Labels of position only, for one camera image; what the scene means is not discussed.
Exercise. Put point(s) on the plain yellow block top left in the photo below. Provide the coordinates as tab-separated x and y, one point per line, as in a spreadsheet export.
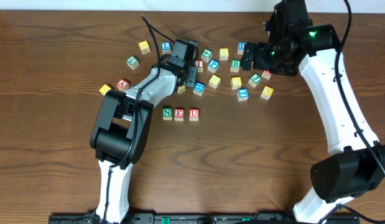
144	47

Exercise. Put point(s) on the green J block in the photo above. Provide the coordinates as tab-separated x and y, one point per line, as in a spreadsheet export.
255	80

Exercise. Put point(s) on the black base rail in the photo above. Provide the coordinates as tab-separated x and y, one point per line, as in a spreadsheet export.
149	218

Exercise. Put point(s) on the blue L block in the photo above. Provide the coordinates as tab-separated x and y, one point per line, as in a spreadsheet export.
166	48

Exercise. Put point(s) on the green 4 block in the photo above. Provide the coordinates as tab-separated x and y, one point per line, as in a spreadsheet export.
206	55

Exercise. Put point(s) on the green B block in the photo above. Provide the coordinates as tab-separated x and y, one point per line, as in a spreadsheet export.
235	66

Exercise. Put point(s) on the red I block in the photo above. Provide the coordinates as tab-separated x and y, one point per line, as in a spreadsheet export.
200	65

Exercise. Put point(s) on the red M block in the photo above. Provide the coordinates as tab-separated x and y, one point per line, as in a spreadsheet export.
266	74

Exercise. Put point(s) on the yellow block right centre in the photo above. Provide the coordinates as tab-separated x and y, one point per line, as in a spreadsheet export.
236	83

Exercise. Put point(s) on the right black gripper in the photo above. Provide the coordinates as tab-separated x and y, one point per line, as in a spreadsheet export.
248	56

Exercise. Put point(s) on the red E block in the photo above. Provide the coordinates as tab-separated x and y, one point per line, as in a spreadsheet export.
179	114

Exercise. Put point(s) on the red U block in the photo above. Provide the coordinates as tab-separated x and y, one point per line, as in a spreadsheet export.
194	114

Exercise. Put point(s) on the blue T block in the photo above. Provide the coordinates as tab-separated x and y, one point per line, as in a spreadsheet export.
243	94

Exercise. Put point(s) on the blue E block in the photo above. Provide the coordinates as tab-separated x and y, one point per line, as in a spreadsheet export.
199	88

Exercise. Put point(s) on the yellow block top centre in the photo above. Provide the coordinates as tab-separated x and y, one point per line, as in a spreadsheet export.
224	54

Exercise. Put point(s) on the green L block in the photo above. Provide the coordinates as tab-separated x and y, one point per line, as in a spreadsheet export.
132	62

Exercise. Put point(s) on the blue D block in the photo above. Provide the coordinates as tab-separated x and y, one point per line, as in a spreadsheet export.
241	48

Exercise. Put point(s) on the red A block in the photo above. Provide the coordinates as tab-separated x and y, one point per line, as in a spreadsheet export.
123	85

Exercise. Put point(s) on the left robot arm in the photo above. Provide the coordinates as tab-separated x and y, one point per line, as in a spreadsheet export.
121	129

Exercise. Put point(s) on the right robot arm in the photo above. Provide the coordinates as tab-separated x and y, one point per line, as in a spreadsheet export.
356	161

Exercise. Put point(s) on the yellow block far left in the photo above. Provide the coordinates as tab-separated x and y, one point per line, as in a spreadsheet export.
104	89

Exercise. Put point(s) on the yellow S block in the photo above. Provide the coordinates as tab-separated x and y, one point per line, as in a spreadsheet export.
214	81

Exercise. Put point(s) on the blue P block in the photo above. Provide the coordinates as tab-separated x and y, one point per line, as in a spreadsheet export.
213	66

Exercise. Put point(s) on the yellow M block far right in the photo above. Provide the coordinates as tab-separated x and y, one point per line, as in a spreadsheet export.
267	92

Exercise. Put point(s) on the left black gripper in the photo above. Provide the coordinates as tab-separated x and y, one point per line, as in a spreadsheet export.
191	76

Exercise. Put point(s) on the green N block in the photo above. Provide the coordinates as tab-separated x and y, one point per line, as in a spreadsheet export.
167	114

